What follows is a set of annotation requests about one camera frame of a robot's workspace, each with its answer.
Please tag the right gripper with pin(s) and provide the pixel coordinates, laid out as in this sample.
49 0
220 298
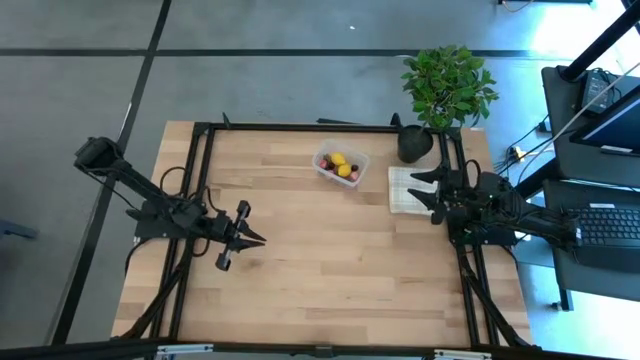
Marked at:
452 192

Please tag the black desk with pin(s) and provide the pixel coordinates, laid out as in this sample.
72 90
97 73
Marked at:
557 140

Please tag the white box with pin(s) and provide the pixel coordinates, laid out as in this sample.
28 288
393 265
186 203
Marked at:
522 236

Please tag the silver metal bracket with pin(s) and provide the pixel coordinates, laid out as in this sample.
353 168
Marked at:
185 349
462 355

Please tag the black power adapter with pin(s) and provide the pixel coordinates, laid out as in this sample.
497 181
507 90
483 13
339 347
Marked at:
597 87

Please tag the yellow plug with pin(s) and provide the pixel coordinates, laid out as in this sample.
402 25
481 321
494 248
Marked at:
516 152

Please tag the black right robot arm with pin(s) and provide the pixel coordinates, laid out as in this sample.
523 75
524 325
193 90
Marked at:
525 215

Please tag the black gantry beam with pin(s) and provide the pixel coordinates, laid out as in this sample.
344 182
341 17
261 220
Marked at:
75 350

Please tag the yellow lemon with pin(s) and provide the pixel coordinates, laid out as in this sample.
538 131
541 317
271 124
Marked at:
344 170
338 159

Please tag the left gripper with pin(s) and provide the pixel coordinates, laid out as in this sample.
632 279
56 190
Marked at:
227 232

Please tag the pink raspberry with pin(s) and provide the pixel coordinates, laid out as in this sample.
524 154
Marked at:
353 175

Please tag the clear plastic tupperware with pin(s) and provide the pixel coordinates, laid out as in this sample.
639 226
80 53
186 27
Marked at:
350 155

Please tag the grey floor object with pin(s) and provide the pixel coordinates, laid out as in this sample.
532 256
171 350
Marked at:
17 231

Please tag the checked white cloth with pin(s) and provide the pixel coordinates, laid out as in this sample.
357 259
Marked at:
400 195

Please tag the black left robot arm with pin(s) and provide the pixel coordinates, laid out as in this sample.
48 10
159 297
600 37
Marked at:
140 195

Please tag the green plant in black pot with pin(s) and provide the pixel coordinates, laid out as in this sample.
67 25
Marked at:
445 85

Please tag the red strawberry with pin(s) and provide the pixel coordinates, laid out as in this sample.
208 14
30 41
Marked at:
324 163

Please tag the black laptop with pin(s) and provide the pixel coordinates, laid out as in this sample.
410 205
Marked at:
610 230

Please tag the black monitor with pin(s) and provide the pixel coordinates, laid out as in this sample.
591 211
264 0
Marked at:
620 130

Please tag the thin white rod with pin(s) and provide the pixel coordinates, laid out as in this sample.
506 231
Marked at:
611 87

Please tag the black pole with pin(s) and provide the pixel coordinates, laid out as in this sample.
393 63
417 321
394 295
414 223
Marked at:
600 42

